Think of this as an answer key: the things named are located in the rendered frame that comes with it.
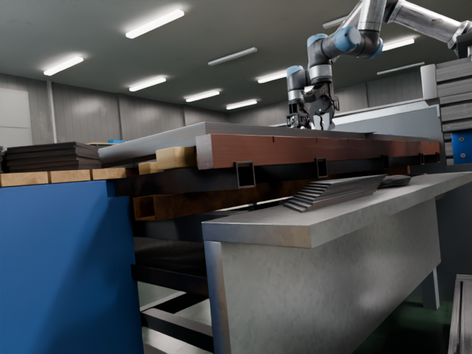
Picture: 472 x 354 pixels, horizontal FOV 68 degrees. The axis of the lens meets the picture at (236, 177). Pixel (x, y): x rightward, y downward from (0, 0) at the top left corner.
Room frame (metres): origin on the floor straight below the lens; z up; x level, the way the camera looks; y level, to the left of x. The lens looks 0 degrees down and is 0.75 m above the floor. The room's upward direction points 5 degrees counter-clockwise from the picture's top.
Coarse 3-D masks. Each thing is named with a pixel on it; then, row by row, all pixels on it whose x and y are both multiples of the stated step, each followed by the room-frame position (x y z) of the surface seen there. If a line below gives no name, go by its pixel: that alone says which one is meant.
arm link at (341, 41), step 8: (336, 32) 1.14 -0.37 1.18; (344, 32) 1.11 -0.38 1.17; (352, 32) 1.11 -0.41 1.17; (328, 40) 1.16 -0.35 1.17; (336, 40) 1.13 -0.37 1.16; (344, 40) 1.11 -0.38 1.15; (352, 40) 1.11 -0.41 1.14; (360, 40) 1.14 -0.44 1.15; (328, 48) 1.17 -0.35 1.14; (336, 48) 1.15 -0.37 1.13; (344, 48) 1.13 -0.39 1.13; (352, 48) 1.13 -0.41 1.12; (360, 48) 1.17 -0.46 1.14; (328, 56) 1.19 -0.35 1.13; (336, 56) 1.19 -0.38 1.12
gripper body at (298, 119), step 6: (288, 102) 1.57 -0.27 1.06; (294, 102) 1.55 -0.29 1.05; (300, 102) 1.56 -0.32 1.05; (294, 108) 1.57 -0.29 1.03; (300, 108) 1.58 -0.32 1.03; (294, 114) 1.56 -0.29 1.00; (300, 114) 1.54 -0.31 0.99; (306, 114) 1.58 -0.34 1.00; (294, 120) 1.57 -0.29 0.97; (300, 120) 1.53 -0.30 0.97; (306, 120) 1.58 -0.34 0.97; (288, 126) 1.58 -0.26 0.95; (294, 126) 1.59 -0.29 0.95; (300, 126) 1.61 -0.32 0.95
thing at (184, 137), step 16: (192, 128) 0.67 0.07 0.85; (208, 128) 0.66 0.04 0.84; (224, 128) 0.69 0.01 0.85; (240, 128) 0.72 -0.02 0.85; (256, 128) 0.76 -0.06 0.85; (272, 128) 0.81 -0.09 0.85; (288, 128) 0.86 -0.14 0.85; (128, 144) 0.83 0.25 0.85; (144, 144) 0.79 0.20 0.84; (160, 144) 0.75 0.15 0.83; (176, 144) 0.71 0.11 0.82; (192, 144) 0.68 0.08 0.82; (112, 160) 0.89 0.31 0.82; (128, 160) 0.89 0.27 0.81; (144, 160) 0.94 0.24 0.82
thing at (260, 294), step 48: (336, 240) 0.82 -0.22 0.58; (384, 240) 1.04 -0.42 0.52; (432, 240) 1.42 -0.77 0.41; (240, 288) 0.57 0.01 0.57; (288, 288) 0.67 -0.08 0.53; (336, 288) 0.81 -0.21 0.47; (384, 288) 1.02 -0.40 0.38; (240, 336) 0.56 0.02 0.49; (288, 336) 0.65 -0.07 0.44; (336, 336) 0.79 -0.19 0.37
